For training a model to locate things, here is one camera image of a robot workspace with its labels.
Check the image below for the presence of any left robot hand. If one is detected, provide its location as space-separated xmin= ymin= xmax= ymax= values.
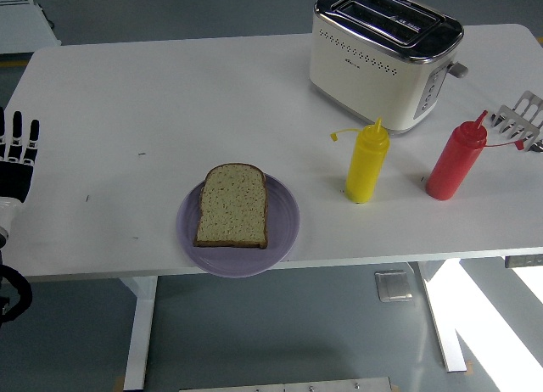
xmin=0 ymin=107 xmax=42 ymax=238

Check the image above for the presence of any bread slice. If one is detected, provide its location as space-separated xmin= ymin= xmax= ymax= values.
xmin=193 ymin=162 xmax=271 ymax=249

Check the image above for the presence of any purple round plate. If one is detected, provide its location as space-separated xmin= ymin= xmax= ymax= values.
xmin=176 ymin=173 xmax=301 ymax=279

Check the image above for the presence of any cream two-slot toaster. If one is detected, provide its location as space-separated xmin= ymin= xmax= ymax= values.
xmin=308 ymin=0 xmax=470 ymax=134

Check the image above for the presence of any white cabinet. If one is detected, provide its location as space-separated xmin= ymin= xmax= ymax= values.
xmin=0 ymin=0 xmax=63 ymax=54

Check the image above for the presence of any white table leg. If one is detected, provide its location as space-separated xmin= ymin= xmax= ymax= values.
xmin=122 ymin=276 xmax=159 ymax=391
xmin=409 ymin=260 xmax=474 ymax=374

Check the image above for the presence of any yellow squeeze bottle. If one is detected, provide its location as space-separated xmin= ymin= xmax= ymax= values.
xmin=330 ymin=117 xmax=390 ymax=205

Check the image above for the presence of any metal floor socket cover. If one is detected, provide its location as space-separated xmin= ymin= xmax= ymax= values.
xmin=373 ymin=269 xmax=413 ymax=303

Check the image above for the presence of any red squeeze bottle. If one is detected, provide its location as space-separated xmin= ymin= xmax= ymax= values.
xmin=425 ymin=109 xmax=525 ymax=201

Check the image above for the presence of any metal toast rack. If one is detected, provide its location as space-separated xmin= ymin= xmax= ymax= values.
xmin=490 ymin=89 xmax=543 ymax=154

